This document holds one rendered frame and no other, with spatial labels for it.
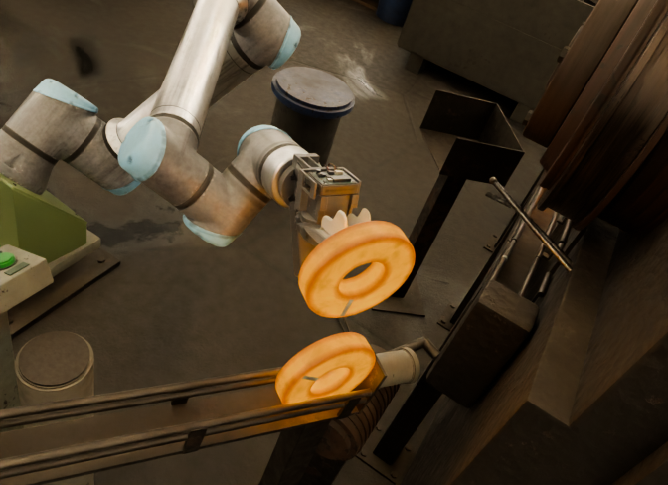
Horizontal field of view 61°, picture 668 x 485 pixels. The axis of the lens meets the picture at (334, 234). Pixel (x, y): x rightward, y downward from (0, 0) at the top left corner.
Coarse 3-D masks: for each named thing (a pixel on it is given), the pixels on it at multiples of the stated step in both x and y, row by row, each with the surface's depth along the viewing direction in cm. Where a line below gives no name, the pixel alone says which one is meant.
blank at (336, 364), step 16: (336, 336) 81; (352, 336) 82; (304, 352) 79; (320, 352) 79; (336, 352) 79; (352, 352) 80; (368, 352) 83; (288, 368) 80; (304, 368) 78; (320, 368) 79; (336, 368) 82; (352, 368) 84; (368, 368) 87; (288, 384) 79; (304, 384) 80; (320, 384) 87; (336, 384) 87; (352, 384) 88; (288, 400) 82; (304, 400) 84
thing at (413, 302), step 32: (448, 96) 170; (448, 128) 178; (480, 128) 178; (448, 160) 154; (480, 160) 155; (512, 160) 155; (448, 192) 172; (416, 224) 187; (416, 256) 189; (416, 288) 209
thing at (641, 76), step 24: (648, 48) 69; (648, 72) 71; (624, 96) 71; (648, 96) 71; (600, 120) 74; (624, 120) 73; (648, 120) 72; (600, 144) 76; (624, 144) 74; (576, 168) 79; (600, 168) 78; (624, 168) 76; (552, 192) 85; (576, 192) 83; (600, 192) 80; (576, 216) 89
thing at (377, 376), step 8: (376, 360) 87; (376, 368) 87; (368, 376) 89; (376, 376) 87; (384, 376) 86; (360, 384) 91; (368, 384) 89; (376, 384) 87; (368, 400) 89; (360, 408) 91
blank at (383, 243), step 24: (336, 240) 68; (360, 240) 67; (384, 240) 68; (408, 240) 72; (312, 264) 68; (336, 264) 68; (360, 264) 70; (384, 264) 72; (408, 264) 74; (312, 288) 69; (336, 288) 71; (360, 288) 76; (384, 288) 76; (336, 312) 76
